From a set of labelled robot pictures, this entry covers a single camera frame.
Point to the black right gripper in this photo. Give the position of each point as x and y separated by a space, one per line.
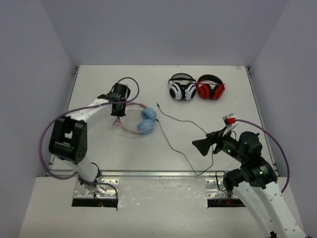
215 137

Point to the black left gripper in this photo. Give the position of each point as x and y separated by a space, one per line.
119 109

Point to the pink blue cat-ear headphones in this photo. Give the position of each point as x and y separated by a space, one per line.
146 126

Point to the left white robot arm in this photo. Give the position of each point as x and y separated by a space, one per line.
69 139

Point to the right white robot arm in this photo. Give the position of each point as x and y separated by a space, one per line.
255 183

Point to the red black headphones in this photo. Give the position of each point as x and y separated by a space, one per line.
210 87

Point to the white black headphones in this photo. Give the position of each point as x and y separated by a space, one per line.
182 87

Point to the right wrist camera red-white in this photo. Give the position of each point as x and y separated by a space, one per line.
230 123

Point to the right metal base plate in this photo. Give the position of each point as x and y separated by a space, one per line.
216 190

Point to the metal base plate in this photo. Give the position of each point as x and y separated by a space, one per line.
102 191
216 190

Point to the aluminium table edge rail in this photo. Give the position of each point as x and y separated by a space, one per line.
141 173

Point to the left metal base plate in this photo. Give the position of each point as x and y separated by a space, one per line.
102 191

